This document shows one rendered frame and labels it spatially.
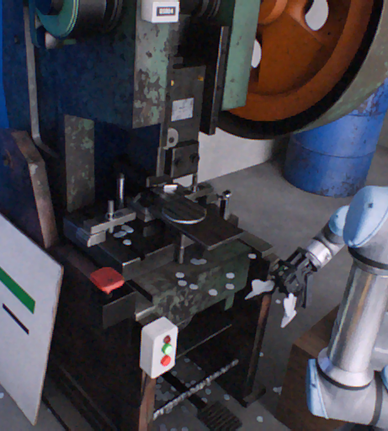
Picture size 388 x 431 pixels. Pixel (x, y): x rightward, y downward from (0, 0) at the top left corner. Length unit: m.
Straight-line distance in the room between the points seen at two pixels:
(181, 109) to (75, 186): 0.42
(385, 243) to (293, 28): 0.79
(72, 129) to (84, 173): 0.15
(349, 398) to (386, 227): 0.40
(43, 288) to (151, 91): 0.73
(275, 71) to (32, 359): 1.18
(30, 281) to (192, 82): 0.81
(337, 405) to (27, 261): 1.01
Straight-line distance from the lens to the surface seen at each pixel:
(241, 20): 1.36
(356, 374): 1.14
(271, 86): 1.60
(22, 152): 1.57
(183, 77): 1.31
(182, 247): 1.40
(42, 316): 1.66
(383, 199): 0.95
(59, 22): 1.15
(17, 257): 1.74
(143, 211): 1.44
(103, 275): 1.19
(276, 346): 2.21
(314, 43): 1.51
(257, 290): 1.44
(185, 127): 1.36
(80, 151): 1.50
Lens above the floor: 1.46
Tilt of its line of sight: 29 degrees down
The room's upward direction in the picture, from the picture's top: 6 degrees clockwise
